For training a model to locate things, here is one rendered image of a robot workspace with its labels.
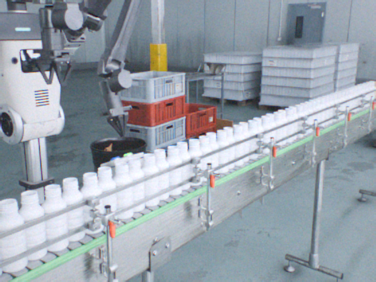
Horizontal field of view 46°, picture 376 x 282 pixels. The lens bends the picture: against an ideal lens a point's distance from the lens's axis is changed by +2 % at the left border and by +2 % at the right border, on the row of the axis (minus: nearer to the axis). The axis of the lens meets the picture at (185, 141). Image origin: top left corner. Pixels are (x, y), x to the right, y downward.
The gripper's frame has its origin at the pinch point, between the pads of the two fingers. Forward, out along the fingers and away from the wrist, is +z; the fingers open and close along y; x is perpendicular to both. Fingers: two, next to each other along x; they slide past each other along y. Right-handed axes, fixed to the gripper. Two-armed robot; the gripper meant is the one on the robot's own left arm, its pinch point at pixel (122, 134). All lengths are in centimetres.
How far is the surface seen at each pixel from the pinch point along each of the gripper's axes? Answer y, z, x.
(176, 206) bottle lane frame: -0.1, 28.0, -16.2
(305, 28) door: 1026, -164, 345
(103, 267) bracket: -32.2, 34.6, -14.3
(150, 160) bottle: -8.5, 10.5, -18.9
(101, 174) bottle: -26.7, 10.2, -17.3
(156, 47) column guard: 763, -223, 637
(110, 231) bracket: -34.3, 24.1, -24.3
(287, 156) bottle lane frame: 82, 30, -15
